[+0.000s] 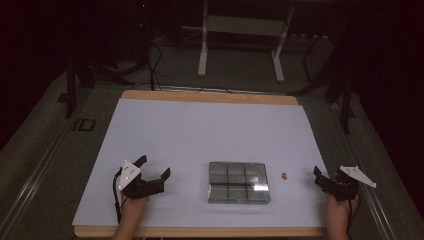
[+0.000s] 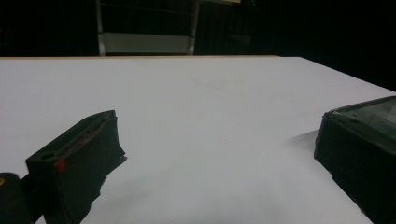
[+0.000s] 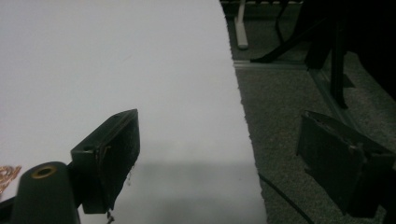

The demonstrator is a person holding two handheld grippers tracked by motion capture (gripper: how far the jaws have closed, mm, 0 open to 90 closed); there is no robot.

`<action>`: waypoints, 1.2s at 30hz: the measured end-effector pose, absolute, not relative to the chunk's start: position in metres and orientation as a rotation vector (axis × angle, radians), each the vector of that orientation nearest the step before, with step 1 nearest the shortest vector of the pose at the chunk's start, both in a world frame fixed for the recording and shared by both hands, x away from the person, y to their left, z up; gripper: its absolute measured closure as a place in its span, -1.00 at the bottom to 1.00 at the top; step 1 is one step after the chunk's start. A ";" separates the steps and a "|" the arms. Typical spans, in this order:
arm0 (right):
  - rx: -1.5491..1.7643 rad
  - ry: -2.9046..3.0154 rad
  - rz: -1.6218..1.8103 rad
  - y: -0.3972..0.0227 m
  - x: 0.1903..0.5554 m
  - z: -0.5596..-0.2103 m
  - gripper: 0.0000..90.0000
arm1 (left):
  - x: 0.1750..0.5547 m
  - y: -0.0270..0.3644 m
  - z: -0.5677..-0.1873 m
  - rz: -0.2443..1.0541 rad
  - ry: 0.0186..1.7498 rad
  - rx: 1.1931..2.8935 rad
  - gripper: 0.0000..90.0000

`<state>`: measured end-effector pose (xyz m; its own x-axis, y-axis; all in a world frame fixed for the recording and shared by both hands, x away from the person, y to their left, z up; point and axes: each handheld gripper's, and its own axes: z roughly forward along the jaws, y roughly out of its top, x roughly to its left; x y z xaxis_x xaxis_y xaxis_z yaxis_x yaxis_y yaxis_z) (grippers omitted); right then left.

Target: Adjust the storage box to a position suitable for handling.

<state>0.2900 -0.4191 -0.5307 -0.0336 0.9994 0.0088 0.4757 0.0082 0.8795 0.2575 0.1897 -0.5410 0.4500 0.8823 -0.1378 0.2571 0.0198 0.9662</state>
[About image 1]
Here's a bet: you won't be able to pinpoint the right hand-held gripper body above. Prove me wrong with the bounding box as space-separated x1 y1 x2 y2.
327 165 378 202

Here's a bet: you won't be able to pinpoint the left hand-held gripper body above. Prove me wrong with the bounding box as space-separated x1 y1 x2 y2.
118 159 166 201

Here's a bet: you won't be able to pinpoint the clear plastic compartment box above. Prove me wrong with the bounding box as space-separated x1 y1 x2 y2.
207 161 272 205

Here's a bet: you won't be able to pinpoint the person's left hand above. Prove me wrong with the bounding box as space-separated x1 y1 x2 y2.
119 195 151 228

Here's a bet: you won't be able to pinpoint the person's right hand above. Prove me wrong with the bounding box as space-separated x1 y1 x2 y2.
326 192 362 232

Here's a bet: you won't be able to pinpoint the white table mat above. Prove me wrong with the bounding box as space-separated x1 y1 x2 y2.
72 98 330 229

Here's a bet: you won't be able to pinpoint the black stand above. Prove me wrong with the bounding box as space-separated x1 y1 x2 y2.
64 58 136 120
288 31 357 135

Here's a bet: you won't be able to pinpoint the wooden table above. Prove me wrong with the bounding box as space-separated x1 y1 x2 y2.
73 89 329 238

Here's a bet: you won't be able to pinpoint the white metal stand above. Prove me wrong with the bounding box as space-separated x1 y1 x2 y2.
197 0 297 83

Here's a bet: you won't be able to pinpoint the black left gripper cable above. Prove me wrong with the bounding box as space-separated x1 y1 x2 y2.
112 167 125 224

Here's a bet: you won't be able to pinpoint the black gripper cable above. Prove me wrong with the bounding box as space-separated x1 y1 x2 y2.
345 198 355 236
112 167 125 224

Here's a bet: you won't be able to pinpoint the metal floor rail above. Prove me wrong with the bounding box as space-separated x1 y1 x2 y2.
0 109 86 238
328 102 398 240

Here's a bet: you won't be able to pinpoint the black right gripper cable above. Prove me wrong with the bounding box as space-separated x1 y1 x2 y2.
345 198 355 236

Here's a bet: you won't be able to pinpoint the black floor cables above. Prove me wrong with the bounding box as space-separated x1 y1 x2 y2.
145 41 174 92

